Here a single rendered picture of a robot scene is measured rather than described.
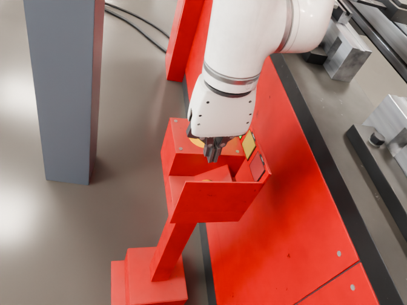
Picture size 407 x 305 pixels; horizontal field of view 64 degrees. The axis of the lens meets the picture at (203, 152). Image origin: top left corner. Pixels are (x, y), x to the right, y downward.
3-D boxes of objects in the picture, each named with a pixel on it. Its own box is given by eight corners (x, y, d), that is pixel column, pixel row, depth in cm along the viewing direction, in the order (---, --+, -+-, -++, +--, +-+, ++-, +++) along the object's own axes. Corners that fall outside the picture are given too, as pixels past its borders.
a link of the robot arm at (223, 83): (254, 47, 50) (249, 64, 52) (198, 46, 48) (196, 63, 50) (272, 79, 45) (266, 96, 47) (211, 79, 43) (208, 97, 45)
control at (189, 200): (160, 152, 81) (175, 96, 68) (220, 154, 86) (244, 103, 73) (169, 224, 68) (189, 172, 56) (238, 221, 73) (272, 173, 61)
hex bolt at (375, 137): (366, 136, 66) (370, 131, 65) (377, 137, 67) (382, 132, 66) (372, 146, 64) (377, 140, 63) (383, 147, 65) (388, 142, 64)
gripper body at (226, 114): (254, 61, 52) (238, 114, 60) (191, 60, 49) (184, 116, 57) (270, 89, 47) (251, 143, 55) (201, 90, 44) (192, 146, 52)
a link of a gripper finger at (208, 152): (214, 125, 57) (208, 150, 62) (196, 126, 57) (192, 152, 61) (218, 138, 55) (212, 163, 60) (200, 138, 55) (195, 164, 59)
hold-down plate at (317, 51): (276, 9, 107) (280, 0, 104) (291, 13, 108) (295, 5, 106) (305, 62, 87) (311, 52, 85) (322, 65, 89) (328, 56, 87)
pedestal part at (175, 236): (149, 265, 116) (183, 175, 78) (165, 264, 118) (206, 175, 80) (150, 282, 113) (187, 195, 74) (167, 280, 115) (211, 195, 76)
